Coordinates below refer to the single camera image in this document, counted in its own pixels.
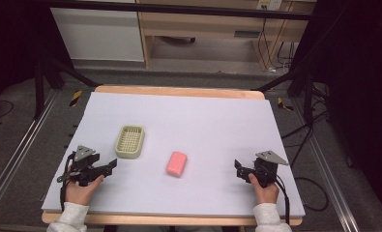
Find black metal stand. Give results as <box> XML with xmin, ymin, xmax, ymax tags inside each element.
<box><xmin>33</xmin><ymin>54</ymin><xmax>100</xmax><ymax>121</ymax></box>
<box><xmin>251</xmin><ymin>66</ymin><xmax>322</xmax><ymax>125</ymax></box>

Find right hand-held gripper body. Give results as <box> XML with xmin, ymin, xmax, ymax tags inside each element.
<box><xmin>245</xmin><ymin>150</ymin><xmax>290</xmax><ymax>189</ymax></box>

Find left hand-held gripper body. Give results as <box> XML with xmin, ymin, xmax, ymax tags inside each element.
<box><xmin>56</xmin><ymin>144</ymin><xmax>106</xmax><ymax>188</ymax></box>

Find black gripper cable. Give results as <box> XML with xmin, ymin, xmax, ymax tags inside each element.
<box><xmin>269</xmin><ymin>173</ymin><xmax>291</xmax><ymax>225</ymax></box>
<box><xmin>59</xmin><ymin>152</ymin><xmax>76</xmax><ymax>213</ymax></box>

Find hanging desk cables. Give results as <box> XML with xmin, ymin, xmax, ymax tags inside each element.
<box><xmin>257</xmin><ymin>17</ymin><xmax>298</xmax><ymax>73</ymax></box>

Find yellow black striped marker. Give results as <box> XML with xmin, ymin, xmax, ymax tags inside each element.
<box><xmin>277</xmin><ymin>97</ymin><xmax>294</xmax><ymax>112</ymax></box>
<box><xmin>69</xmin><ymin>89</ymin><xmax>83</xmax><ymax>107</ymax></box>

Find metal floor rail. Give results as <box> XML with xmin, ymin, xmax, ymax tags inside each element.
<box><xmin>293</xmin><ymin>96</ymin><xmax>362</xmax><ymax>232</ymax></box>
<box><xmin>0</xmin><ymin>89</ymin><xmax>61</xmax><ymax>223</ymax></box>

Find white power strip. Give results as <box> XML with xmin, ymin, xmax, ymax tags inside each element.
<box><xmin>255</xmin><ymin>0</ymin><xmax>283</xmax><ymax>12</ymax></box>

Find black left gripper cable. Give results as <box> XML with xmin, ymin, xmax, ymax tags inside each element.
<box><xmin>59</xmin><ymin>152</ymin><xmax>76</xmax><ymax>213</ymax></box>

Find wooden table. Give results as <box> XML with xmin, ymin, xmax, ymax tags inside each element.
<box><xmin>41</xmin><ymin>84</ymin><xmax>305</xmax><ymax>227</ymax></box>

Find white cabinet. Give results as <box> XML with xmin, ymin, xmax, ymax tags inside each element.
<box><xmin>49</xmin><ymin>7</ymin><xmax>145</xmax><ymax>63</ymax></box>

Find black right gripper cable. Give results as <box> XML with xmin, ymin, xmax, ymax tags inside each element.
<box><xmin>269</xmin><ymin>173</ymin><xmax>291</xmax><ymax>225</ymax></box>

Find white foam board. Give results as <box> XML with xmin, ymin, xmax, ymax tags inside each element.
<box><xmin>41</xmin><ymin>91</ymin><xmax>307</xmax><ymax>218</ymax></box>

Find person's right hand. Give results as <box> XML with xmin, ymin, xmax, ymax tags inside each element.
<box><xmin>248</xmin><ymin>172</ymin><xmax>280</xmax><ymax>205</ymax></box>

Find person's left hand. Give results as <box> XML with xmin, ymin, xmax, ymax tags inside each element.
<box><xmin>64</xmin><ymin>174</ymin><xmax>105</xmax><ymax>207</ymax></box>

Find black horizontal frame bar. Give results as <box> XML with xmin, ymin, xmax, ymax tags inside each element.
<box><xmin>44</xmin><ymin>0</ymin><xmax>312</xmax><ymax>21</ymax></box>

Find black floor cable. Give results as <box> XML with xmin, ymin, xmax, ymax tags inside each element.
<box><xmin>294</xmin><ymin>176</ymin><xmax>330</xmax><ymax>213</ymax></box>
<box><xmin>280</xmin><ymin>96</ymin><xmax>332</xmax><ymax>168</ymax></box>

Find pink soap bar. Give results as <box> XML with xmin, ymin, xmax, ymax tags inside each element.
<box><xmin>165</xmin><ymin>151</ymin><xmax>189</xmax><ymax>179</ymax></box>

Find cream slotted soap dish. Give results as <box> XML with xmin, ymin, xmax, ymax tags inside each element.
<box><xmin>114</xmin><ymin>124</ymin><xmax>146</xmax><ymax>160</ymax></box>

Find wooden desk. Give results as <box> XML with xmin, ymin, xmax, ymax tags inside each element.
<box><xmin>135</xmin><ymin>0</ymin><xmax>318</xmax><ymax>71</ymax></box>

